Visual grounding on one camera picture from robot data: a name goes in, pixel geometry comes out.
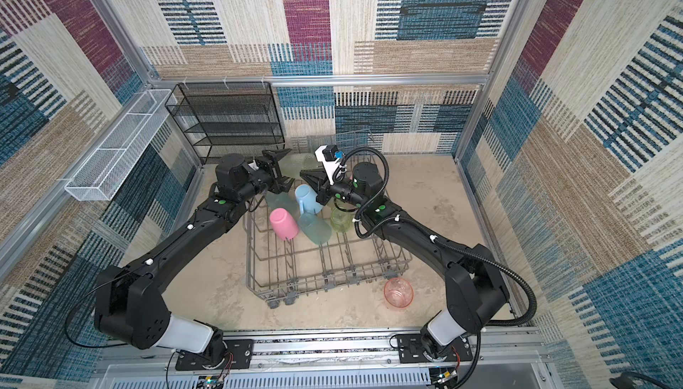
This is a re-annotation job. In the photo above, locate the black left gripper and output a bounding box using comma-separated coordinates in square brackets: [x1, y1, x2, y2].
[235, 148, 297, 206]

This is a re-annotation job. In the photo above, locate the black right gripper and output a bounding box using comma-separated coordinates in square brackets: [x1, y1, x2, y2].
[300, 167, 366, 209]

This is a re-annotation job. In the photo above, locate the light blue mug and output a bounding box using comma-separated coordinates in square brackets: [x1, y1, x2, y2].
[295, 184, 323, 215]

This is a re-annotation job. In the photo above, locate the green cup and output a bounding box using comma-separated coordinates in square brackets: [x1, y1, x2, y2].
[330, 207, 355, 234]

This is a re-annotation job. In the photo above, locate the magenta pink cup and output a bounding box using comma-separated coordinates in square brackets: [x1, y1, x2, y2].
[269, 208, 300, 241]

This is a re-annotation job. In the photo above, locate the pink translucent cup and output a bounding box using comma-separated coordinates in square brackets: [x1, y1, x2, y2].
[383, 277, 414, 309]

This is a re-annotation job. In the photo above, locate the yellow-green translucent cup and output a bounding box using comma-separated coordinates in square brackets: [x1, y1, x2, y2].
[279, 153, 319, 178]

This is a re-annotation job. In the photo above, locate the teal translucent cup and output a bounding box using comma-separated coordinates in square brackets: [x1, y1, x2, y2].
[265, 191, 299, 217]

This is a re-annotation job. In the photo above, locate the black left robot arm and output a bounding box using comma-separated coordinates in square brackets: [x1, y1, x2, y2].
[94, 149, 293, 367]

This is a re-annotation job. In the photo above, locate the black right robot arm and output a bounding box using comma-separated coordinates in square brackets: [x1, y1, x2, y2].
[300, 162, 510, 360]

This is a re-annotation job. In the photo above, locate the black mesh shelf unit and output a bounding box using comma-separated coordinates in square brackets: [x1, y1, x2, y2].
[166, 81, 285, 164]

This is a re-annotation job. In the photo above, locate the black corrugated cable conduit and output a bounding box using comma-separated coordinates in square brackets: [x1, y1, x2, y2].
[338, 145, 538, 328]

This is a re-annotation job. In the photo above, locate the grey wire dish rack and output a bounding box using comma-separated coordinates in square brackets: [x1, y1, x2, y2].
[244, 132, 413, 307]

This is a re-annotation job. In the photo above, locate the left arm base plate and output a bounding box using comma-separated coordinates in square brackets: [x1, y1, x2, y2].
[174, 339, 254, 372]

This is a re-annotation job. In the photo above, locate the white wire wall basket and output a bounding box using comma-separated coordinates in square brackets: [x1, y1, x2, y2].
[64, 90, 171, 202]

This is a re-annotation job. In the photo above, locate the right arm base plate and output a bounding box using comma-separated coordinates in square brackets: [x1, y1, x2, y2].
[389, 334, 474, 363]

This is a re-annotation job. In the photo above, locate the aluminium front rail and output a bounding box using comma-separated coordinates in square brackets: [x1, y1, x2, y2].
[89, 327, 562, 388]

